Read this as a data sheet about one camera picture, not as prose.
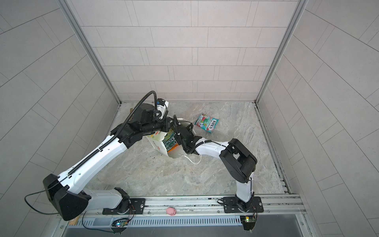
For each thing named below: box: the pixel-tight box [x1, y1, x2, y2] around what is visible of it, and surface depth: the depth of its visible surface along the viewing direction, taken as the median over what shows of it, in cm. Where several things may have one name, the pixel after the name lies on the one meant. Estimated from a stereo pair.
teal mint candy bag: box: [194, 113, 220, 134], surface depth 104 cm
